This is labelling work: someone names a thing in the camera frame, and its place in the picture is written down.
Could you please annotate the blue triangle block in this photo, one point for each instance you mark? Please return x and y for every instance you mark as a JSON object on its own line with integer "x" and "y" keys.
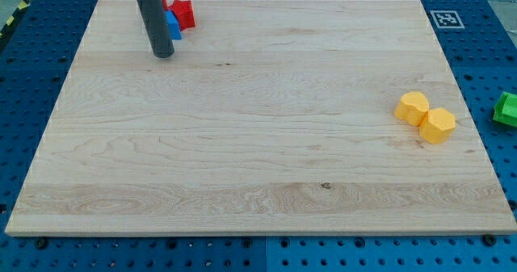
{"x": 173, "y": 25}

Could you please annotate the light wooden board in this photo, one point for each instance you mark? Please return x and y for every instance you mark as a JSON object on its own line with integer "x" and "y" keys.
{"x": 272, "y": 118}

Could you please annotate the red star block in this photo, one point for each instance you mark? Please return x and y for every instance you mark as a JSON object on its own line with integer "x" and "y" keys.
{"x": 183, "y": 12}

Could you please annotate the yellow heart-shaped block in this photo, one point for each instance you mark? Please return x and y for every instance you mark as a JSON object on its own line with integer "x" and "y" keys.
{"x": 412, "y": 108}

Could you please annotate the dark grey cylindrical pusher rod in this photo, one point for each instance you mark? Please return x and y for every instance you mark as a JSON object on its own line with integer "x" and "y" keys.
{"x": 156, "y": 27}

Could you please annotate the yellow hexagon block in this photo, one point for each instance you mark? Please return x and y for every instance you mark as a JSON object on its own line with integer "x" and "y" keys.
{"x": 437, "y": 125}

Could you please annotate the white fiducial marker tag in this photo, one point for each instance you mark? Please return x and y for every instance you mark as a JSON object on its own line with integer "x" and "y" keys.
{"x": 447, "y": 19}

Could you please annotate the green block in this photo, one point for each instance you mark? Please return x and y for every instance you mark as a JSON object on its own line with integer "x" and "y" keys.
{"x": 505, "y": 109}

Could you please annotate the black bolt left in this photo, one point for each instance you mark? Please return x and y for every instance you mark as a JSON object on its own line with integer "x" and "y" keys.
{"x": 41, "y": 243}

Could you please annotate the black bolt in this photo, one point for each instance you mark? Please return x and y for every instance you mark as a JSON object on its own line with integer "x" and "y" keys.
{"x": 489, "y": 240}
{"x": 41, "y": 243}

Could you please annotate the black bolt right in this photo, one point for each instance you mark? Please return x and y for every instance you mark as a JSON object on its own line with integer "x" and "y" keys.
{"x": 489, "y": 240}

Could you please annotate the yellow black hazard tape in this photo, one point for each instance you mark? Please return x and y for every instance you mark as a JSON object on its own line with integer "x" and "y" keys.
{"x": 15, "y": 18}

